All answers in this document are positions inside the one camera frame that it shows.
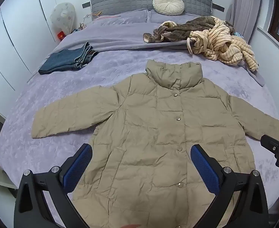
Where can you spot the round cream cushion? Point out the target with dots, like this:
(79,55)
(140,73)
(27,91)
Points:
(168,4)

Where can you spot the purple quilt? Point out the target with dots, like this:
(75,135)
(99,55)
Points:
(120,35)

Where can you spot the fan with white cover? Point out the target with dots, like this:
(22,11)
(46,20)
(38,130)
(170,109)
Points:
(63,16)

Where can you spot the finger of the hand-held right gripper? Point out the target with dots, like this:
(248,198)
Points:
(270,143)

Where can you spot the white wardrobe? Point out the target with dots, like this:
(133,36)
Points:
(18,28)

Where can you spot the brown fleece garment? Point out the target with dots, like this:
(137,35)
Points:
(177,30)

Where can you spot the blue jeans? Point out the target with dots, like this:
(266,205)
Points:
(58,61)

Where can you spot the khaki puffer jacket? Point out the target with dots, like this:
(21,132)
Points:
(153,128)

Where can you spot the grey curtain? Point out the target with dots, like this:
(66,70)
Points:
(251,9)

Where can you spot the cream striped garment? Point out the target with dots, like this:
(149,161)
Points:
(225,45)

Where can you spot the red packet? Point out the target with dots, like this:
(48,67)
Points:
(61,36)

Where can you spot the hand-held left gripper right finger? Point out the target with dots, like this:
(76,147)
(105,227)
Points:
(205,168)

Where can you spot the purple pillow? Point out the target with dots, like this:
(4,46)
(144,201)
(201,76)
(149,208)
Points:
(158,17)
(120,16)

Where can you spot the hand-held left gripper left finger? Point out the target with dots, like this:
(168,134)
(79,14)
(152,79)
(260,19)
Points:
(78,168)

